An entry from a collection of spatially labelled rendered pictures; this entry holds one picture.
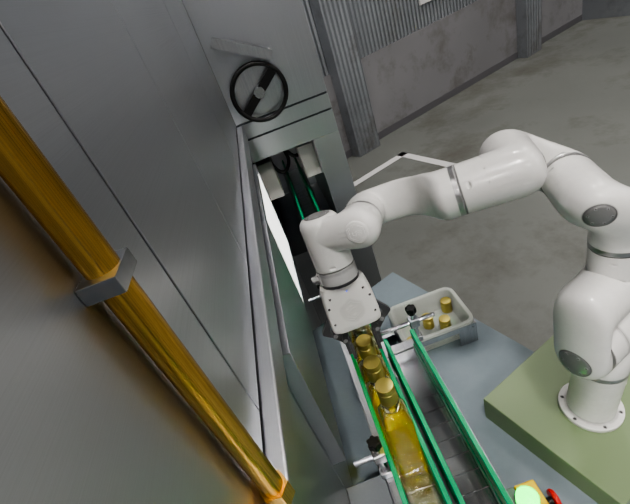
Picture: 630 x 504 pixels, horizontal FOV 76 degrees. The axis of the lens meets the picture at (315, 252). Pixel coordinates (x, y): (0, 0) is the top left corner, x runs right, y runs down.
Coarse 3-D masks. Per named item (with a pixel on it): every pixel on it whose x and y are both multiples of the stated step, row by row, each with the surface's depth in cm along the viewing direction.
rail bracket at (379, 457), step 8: (368, 440) 81; (376, 440) 81; (376, 448) 80; (368, 456) 84; (376, 456) 82; (384, 456) 82; (360, 464) 83; (376, 464) 83; (384, 464) 85; (384, 472) 86
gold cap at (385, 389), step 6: (384, 378) 74; (378, 384) 73; (384, 384) 73; (390, 384) 72; (378, 390) 72; (384, 390) 72; (390, 390) 71; (378, 396) 73; (384, 396) 72; (390, 396) 72; (396, 396) 73; (384, 402) 73; (390, 402) 73; (396, 402) 73
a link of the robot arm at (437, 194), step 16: (416, 176) 70; (432, 176) 65; (448, 176) 63; (368, 192) 76; (384, 192) 76; (400, 192) 74; (416, 192) 71; (432, 192) 65; (448, 192) 63; (384, 208) 76; (400, 208) 76; (416, 208) 74; (432, 208) 68; (448, 208) 64; (464, 208) 64
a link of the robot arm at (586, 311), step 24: (600, 264) 67; (624, 264) 64; (576, 288) 67; (600, 288) 65; (624, 288) 65; (576, 312) 66; (600, 312) 64; (624, 312) 65; (576, 336) 69; (600, 336) 66; (576, 360) 71; (600, 360) 68
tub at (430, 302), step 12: (444, 288) 132; (408, 300) 132; (420, 300) 132; (432, 300) 133; (456, 300) 127; (396, 312) 133; (420, 312) 134; (456, 312) 130; (468, 312) 121; (396, 324) 126; (420, 324) 132; (456, 324) 119; (408, 336) 130; (432, 336) 118
